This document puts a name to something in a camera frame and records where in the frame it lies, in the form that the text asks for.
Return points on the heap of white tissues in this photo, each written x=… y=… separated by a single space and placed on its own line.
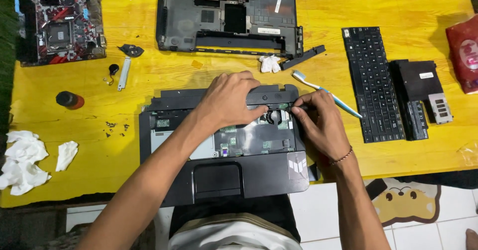
x=24 y=160

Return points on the person's white shirt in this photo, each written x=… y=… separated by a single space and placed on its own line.
x=231 y=238

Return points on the black plastic speaker part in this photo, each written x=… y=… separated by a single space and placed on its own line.
x=131 y=50

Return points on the blue white toothbrush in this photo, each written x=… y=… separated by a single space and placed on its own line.
x=343 y=104

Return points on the red black computer motherboard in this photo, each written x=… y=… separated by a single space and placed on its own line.
x=61 y=24

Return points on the person's right hand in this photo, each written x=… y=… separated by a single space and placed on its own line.
x=323 y=125

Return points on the folded white tissue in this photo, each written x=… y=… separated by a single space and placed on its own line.
x=66 y=155

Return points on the black screwdriver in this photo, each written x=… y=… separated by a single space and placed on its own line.
x=303 y=108

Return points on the person's black shorts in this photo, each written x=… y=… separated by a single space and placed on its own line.
x=231 y=209

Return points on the black laptop bottom case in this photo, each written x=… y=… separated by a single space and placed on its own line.
x=186 y=22

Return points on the clear plastic wrapper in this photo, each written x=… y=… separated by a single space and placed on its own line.
x=468 y=153

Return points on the small crumpled white tissue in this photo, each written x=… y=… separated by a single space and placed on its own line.
x=269 y=64

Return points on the black bottle with red label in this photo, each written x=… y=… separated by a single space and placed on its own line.
x=69 y=100

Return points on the black laptop battery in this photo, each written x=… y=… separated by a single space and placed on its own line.
x=418 y=121

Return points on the silver metal bracket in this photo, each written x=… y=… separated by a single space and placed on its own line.
x=124 y=74

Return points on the black laptop body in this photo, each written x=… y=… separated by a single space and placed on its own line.
x=254 y=175

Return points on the yellow tape piece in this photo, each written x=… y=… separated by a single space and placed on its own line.
x=197 y=64

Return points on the group of small screws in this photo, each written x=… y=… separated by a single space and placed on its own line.
x=112 y=125

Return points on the red tissue packet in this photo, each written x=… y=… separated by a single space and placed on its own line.
x=465 y=56

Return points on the person's left hand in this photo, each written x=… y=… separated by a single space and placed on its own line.
x=224 y=100

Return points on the black laptop keyboard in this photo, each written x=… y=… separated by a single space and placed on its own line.
x=373 y=85

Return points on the black plastic hinge strip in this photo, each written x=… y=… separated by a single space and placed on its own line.
x=304 y=57

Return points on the bear face floor mat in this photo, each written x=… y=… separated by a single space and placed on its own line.
x=407 y=201

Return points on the black laptop cover panel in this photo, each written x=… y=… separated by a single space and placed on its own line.
x=414 y=82

